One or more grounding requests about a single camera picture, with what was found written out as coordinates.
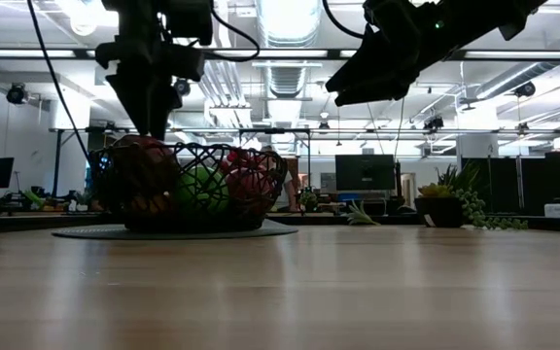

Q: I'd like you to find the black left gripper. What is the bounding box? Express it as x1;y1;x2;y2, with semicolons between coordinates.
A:
94;28;207;141

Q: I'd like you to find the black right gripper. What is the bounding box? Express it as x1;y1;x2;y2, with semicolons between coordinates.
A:
325;0;457;108

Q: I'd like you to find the dark red apple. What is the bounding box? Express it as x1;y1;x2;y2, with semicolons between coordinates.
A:
111;134;183;215

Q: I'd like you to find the green apple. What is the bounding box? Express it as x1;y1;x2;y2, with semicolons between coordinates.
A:
175;164;231;215

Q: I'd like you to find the orange mango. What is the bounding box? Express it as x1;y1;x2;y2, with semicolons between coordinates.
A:
131;193;164;218

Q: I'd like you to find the bright red apple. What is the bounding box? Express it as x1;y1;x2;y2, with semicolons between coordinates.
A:
226;167;276;215

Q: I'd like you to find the small background potted plant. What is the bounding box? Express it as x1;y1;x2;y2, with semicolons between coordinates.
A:
298;187;320;215

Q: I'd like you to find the small green air plant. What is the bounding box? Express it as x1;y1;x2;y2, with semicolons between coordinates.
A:
346;199;381;227

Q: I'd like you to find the person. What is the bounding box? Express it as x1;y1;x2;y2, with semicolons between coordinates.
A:
260;144;303;214

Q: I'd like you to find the potted succulent plant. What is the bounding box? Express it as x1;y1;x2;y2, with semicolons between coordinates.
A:
414;162;530;231

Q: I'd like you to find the grey round mat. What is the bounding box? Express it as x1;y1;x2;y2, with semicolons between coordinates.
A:
51;219;299;241

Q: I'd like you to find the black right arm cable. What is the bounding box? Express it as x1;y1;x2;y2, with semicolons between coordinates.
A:
322;0;367;41

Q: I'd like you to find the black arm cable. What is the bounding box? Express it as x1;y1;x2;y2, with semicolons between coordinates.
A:
25;0;261;161
322;0;367;41

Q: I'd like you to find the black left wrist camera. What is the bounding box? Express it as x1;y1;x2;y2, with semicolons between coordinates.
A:
162;0;214;48

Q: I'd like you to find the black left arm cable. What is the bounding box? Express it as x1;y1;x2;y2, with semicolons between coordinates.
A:
25;0;261;161

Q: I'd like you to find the silver ceiling duct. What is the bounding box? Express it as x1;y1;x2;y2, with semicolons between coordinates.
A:
255;0;324;98

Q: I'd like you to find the black background workbench frame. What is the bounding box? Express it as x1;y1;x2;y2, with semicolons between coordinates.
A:
49;126;313;195

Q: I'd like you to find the black wire basket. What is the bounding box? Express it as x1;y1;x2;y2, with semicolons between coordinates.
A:
88;140;290;233

